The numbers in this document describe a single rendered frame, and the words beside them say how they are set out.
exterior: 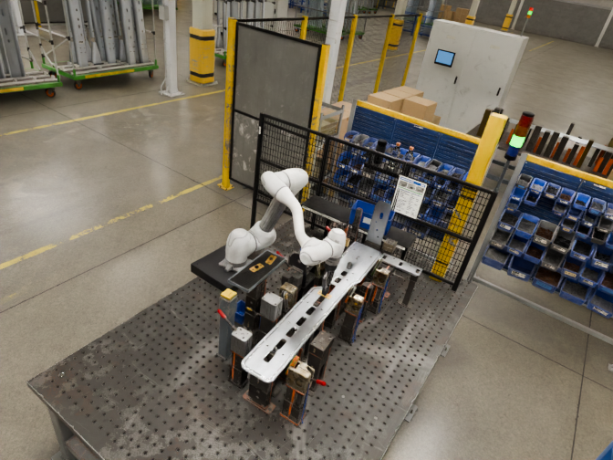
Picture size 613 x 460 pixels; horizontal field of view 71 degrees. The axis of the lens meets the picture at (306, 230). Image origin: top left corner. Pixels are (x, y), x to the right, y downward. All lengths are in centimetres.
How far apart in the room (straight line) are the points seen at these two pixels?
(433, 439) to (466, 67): 688
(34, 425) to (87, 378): 85
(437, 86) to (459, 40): 86
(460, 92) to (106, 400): 787
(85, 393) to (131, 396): 22
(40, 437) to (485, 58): 814
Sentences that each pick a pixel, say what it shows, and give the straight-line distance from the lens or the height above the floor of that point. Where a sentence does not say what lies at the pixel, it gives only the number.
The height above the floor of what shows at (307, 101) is 142.
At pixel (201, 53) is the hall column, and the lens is 984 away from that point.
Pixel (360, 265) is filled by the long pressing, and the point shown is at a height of 100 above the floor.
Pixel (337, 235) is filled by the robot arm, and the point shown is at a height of 145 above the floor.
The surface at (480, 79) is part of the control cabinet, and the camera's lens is 882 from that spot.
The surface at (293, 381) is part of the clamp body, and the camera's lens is 214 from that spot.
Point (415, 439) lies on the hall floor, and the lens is 336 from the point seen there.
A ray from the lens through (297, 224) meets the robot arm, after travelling 235.
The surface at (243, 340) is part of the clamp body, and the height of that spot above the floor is 106.
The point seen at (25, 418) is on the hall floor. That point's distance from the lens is 343.
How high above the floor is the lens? 267
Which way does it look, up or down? 32 degrees down
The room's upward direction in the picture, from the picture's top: 9 degrees clockwise
